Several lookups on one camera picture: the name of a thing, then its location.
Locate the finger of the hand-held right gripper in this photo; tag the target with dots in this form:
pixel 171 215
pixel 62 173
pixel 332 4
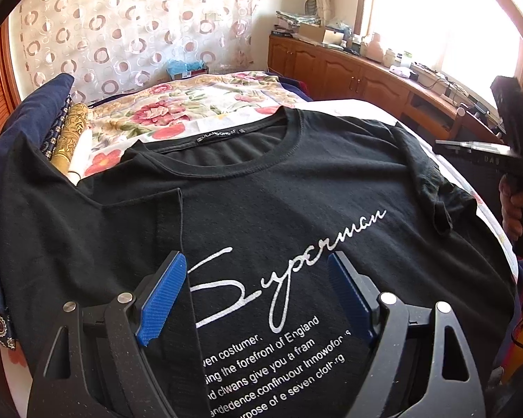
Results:
pixel 455 143

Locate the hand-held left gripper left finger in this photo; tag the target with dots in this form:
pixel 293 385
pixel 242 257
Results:
pixel 163 296

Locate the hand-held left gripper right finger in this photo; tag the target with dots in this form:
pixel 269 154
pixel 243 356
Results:
pixel 348 296

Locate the black printed t-shirt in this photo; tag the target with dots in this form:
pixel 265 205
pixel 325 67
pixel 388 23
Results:
pixel 266 191

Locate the person's right hand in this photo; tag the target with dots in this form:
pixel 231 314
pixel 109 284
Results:
pixel 514 209

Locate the white electronic device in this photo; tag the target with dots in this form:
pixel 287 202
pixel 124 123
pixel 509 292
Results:
pixel 427 76

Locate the white jug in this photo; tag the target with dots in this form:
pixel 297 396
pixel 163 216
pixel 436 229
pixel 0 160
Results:
pixel 375 48

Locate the window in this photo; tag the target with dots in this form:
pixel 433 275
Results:
pixel 440 17

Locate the wooden cabinet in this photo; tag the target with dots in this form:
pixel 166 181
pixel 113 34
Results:
pixel 331 69

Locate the white folded cloth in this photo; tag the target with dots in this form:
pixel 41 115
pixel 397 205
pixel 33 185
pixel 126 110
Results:
pixel 80 156

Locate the navy blue blanket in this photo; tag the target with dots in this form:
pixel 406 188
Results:
pixel 294 85

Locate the cardboard box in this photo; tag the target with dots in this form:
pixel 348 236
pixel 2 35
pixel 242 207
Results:
pixel 311 30

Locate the gold folded cloth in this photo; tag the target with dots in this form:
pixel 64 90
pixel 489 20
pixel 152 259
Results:
pixel 72 135

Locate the floral fleece blanket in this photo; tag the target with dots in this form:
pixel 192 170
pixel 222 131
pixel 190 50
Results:
pixel 165 104

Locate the navy patterned folded cloth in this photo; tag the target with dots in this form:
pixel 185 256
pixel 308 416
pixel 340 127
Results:
pixel 56 130

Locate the grey round fan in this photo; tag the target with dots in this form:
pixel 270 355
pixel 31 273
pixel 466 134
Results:
pixel 311 6

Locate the stack of patterned cloths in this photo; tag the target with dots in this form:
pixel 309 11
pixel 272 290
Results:
pixel 296 17

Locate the blue packet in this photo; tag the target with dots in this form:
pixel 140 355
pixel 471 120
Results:
pixel 181 67

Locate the circle print curtain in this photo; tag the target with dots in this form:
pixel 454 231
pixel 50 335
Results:
pixel 113 30

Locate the wooden wardrobe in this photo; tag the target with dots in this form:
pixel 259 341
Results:
pixel 2 78

